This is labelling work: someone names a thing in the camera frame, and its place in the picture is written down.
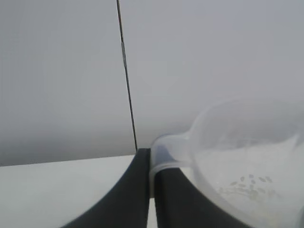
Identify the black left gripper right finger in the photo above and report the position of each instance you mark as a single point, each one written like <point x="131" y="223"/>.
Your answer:
<point x="178" y="204"/>

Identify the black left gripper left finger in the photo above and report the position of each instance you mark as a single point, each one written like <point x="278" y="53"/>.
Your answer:
<point x="123" y="202"/>

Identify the white rice grains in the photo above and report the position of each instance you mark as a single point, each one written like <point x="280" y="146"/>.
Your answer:
<point x="249" y="187"/>

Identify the clear plastic measuring cup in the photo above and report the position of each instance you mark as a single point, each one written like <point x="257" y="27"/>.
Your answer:
<point x="237" y="154"/>

